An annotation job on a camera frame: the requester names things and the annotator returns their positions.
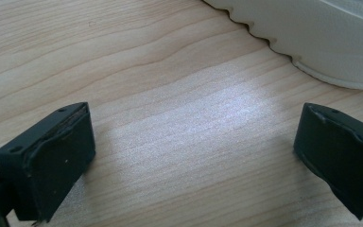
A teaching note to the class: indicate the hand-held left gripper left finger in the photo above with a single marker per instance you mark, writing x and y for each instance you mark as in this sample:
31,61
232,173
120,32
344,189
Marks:
53,157

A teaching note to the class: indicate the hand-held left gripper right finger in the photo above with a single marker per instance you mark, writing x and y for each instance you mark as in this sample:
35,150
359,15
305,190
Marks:
340,151

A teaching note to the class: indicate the white scalloped-edge plate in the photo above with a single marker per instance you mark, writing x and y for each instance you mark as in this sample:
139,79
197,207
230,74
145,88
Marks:
321,34

